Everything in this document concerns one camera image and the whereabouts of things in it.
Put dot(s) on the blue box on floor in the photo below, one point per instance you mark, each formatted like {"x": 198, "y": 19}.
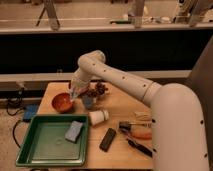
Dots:
{"x": 30, "y": 111}

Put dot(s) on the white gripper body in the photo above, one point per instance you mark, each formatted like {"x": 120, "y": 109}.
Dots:
{"x": 79, "y": 82}

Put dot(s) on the blue-grey sponge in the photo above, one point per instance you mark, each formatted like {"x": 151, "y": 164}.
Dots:
{"x": 74, "y": 131}

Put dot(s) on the light gripper finger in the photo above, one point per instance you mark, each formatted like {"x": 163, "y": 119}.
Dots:
{"x": 73, "y": 95}

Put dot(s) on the green plastic tray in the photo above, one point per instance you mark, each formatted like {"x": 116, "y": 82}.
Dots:
{"x": 45, "y": 145}

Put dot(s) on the black remote-like block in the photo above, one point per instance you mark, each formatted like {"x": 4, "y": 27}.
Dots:
{"x": 107, "y": 140}

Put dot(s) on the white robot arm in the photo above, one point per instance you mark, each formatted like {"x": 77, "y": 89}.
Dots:
{"x": 178, "y": 125}

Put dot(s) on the white plastic cup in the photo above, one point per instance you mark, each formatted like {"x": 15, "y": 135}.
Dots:
{"x": 97, "y": 117}

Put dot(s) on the red bowl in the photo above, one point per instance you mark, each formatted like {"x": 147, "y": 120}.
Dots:
{"x": 62, "y": 103}

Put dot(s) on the orange carrot toy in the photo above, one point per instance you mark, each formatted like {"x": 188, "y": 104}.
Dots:
{"x": 141, "y": 135}

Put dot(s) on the dark purple grape bunch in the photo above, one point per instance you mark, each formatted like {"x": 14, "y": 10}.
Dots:
{"x": 99, "y": 90}

